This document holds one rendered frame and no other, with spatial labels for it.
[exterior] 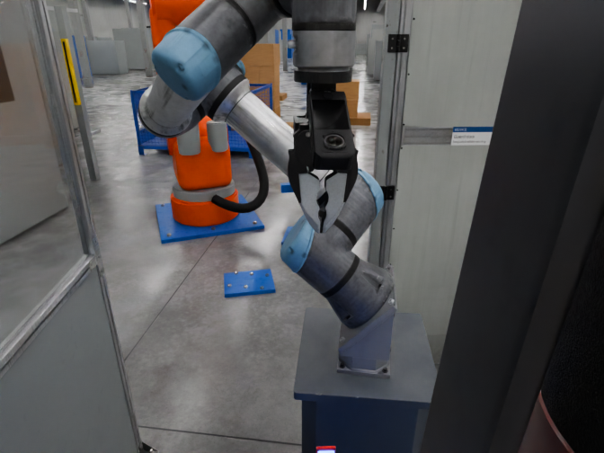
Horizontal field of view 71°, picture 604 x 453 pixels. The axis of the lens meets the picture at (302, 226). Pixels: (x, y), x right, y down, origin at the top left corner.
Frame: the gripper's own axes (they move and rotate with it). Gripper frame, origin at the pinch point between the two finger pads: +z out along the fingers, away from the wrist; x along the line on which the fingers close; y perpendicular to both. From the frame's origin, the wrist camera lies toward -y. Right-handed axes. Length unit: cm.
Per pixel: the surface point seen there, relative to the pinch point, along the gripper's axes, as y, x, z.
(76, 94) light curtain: 478, 242, 35
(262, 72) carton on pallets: 752, 35, 29
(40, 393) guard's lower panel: 36, 70, 62
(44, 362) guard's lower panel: 40, 70, 56
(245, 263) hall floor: 251, 35, 142
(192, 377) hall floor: 126, 55, 143
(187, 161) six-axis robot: 322, 88, 75
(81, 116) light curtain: 483, 245, 61
